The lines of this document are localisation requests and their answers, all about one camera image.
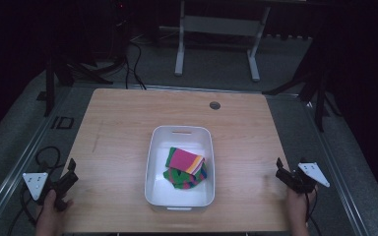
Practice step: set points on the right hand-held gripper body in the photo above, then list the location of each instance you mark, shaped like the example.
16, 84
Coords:
310, 175

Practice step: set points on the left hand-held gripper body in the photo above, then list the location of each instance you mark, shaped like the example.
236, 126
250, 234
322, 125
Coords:
36, 183

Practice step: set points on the pink striped sock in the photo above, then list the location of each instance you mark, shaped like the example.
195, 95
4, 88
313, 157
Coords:
185, 160

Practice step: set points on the green striped sock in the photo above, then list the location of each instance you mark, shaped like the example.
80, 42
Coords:
180, 180

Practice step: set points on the white plastic bin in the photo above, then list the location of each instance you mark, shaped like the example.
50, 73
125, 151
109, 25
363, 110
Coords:
180, 200

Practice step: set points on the person's right hand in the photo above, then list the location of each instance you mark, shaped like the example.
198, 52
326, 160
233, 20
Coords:
298, 205

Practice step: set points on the person's left hand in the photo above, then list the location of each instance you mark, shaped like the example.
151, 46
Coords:
50, 213

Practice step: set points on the black metal stand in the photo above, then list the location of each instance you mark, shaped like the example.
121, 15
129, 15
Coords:
320, 91
50, 85

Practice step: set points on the white metal desk frame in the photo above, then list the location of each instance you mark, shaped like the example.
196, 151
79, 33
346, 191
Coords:
221, 24

